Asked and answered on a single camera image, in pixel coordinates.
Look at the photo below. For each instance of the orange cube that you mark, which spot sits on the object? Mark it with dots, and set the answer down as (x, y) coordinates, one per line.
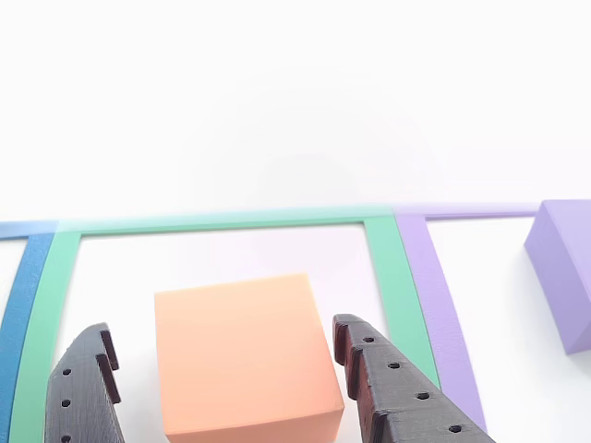
(240, 350)

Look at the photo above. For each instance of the large purple cube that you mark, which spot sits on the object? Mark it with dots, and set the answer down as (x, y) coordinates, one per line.
(563, 272)

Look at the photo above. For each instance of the green tape square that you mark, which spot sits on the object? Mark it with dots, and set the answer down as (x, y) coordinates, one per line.
(41, 314)

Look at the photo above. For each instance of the blue tape square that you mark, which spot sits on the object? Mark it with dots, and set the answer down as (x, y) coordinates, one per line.
(18, 314)

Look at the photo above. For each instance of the purple tape square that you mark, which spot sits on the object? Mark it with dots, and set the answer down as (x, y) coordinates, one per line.
(429, 286)

